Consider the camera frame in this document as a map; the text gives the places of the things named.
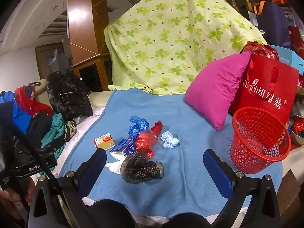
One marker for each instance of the wooden pillar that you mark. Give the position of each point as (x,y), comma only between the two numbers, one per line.
(83,16)

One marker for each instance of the wooden cabinet with dark panel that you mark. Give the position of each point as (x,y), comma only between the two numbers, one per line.
(90,76)

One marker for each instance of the crinkled red bag behind tote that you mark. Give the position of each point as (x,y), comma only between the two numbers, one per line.
(261,49)

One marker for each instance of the person's left hand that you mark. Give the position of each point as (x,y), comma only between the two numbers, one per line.
(8,198)

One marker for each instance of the red and blue jacket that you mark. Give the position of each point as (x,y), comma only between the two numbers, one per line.
(21,109)

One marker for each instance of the black puffer jacket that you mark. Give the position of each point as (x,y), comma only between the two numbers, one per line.
(68,95)

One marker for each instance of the light blue cardboard box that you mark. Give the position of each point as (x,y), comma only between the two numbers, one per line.
(292,59)

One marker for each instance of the blue and white box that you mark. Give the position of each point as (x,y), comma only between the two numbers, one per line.
(123,147)

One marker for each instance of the grey cabinet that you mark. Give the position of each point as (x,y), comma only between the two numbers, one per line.
(60,61)

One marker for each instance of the teal garment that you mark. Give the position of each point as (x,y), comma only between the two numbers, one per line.
(55,133)

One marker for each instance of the translucent red plastic bag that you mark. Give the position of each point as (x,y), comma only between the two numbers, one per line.
(143,144)

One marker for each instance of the black plastic bag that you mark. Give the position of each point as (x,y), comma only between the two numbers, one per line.
(140,168)

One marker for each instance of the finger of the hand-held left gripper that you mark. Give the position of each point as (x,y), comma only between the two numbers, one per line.
(46,154)

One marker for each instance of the red mesh basket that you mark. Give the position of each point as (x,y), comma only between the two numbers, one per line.
(238,158)

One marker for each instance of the orange cardboard box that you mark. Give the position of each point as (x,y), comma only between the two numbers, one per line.
(104,141)

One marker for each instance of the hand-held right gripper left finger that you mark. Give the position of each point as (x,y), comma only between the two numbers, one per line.
(95,168)

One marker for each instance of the metal basin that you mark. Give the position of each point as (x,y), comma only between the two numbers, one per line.
(296,140)

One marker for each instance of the white sheet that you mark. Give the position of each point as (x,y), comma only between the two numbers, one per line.
(80,128)

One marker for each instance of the red bag in basin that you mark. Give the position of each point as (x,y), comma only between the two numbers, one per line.
(298,127)

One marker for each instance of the red gift box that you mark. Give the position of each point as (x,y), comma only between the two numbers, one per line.
(296,38)

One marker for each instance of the blue plastic bag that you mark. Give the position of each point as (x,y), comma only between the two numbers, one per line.
(137,125)

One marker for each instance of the light blue blanket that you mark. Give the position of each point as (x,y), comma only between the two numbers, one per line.
(175,190)

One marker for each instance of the dark red plastic bag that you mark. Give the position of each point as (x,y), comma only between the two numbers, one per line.
(157,127)

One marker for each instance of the striped cloth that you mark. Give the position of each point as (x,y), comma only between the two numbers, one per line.
(71,130)

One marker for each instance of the pink pillow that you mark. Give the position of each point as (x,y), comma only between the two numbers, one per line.
(213,92)

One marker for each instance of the white tissue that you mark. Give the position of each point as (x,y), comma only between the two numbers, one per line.
(115,167)

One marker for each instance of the green clover quilt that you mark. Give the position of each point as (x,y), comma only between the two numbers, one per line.
(166,40)

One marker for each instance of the light blue tissue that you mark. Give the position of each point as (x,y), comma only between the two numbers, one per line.
(167,135)
(172,143)

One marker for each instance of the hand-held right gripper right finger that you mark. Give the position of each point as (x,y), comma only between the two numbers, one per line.
(217,173)

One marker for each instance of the cream sofa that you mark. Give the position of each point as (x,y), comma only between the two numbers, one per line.
(97,99)

